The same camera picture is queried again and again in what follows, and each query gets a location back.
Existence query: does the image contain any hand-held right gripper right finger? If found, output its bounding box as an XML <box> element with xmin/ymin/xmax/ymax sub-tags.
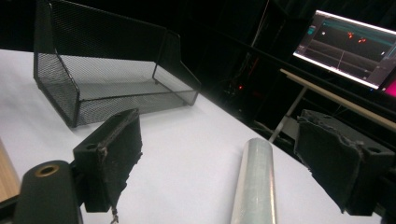
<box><xmin>293</xmin><ymin>108</ymin><xmax>396</xmax><ymax>217</ymax></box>

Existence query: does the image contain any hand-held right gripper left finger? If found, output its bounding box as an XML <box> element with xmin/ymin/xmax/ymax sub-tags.
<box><xmin>72</xmin><ymin>107</ymin><xmax>144</xmax><ymax>224</ymax></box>

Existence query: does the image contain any black wire mesh basket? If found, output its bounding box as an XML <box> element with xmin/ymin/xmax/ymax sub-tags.
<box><xmin>33</xmin><ymin>0</ymin><xmax>202</xmax><ymax>129</ymax></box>

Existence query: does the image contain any clear plastic wrap roll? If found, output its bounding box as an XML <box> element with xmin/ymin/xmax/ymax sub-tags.
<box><xmin>230</xmin><ymin>137</ymin><xmax>277</xmax><ymax>224</ymax></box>

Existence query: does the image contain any light wooden desk with metal legs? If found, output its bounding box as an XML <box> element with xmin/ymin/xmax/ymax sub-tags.
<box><xmin>268</xmin><ymin>68</ymin><xmax>396</xmax><ymax>144</ymax></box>

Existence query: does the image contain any wooden board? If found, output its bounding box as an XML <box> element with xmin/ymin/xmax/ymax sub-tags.
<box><xmin>0</xmin><ymin>138</ymin><xmax>21</xmax><ymax>203</ymax></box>

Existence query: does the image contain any computer monitor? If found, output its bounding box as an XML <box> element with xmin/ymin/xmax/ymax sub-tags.
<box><xmin>292</xmin><ymin>8</ymin><xmax>396</xmax><ymax>91</ymax></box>

